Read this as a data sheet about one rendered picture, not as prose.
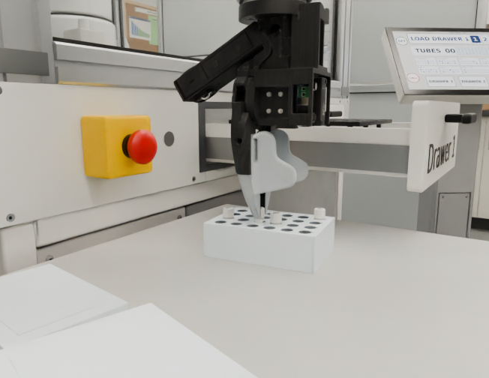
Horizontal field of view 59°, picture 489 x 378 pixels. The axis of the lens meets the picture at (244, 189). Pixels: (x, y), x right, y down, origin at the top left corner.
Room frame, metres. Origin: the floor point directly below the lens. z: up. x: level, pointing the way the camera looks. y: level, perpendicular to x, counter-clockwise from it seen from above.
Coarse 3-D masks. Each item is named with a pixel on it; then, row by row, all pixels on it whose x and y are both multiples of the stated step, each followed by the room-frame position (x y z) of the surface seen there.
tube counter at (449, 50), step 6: (444, 48) 1.55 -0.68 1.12; (450, 48) 1.55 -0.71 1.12; (456, 48) 1.55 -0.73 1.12; (462, 48) 1.55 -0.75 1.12; (468, 48) 1.56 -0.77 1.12; (474, 48) 1.56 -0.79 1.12; (480, 48) 1.56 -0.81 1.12; (486, 48) 1.56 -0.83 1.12; (450, 54) 1.53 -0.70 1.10; (456, 54) 1.53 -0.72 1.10; (462, 54) 1.54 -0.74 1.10; (468, 54) 1.54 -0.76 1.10; (474, 54) 1.54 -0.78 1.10; (480, 54) 1.54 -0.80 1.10; (486, 54) 1.54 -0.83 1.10
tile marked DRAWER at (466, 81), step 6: (462, 78) 1.46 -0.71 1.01; (468, 78) 1.46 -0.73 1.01; (474, 78) 1.47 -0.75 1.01; (480, 78) 1.47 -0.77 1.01; (486, 78) 1.47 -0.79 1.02; (462, 84) 1.45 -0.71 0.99; (468, 84) 1.45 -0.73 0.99; (474, 84) 1.45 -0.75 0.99; (480, 84) 1.45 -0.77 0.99; (486, 84) 1.45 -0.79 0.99
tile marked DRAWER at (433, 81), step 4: (428, 76) 1.46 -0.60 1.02; (432, 76) 1.46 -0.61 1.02; (436, 76) 1.46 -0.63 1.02; (440, 76) 1.46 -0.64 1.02; (444, 76) 1.46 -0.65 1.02; (448, 76) 1.46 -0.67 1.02; (452, 76) 1.47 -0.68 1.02; (428, 80) 1.45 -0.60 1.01; (432, 80) 1.45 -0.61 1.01; (436, 80) 1.45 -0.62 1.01; (440, 80) 1.45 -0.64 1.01; (444, 80) 1.45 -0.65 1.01; (448, 80) 1.45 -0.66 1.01; (452, 80) 1.45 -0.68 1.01; (428, 84) 1.44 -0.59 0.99; (432, 84) 1.44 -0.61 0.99; (436, 84) 1.44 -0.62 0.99; (440, 84) 1.44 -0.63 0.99; (444, 84) 1.44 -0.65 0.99; (448, 84) 1.44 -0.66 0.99; (452, 84) 1.44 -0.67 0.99
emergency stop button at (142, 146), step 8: (136, 136) 0.49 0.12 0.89; (144, 136) 0.50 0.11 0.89; (152, 136) 0.51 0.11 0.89; (128, 144) 0.49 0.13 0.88; (136, 144) 0.49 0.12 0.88; (144, 144) 0.49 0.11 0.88; (152, 144) 0.50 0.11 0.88; (128, 152) 0.49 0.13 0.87; (136, 152) 0.49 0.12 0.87; (144, 152) 0.49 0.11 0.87; (152, 152) 0.50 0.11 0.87; (136, 160) 0.49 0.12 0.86; (144, 160) 0.50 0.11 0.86
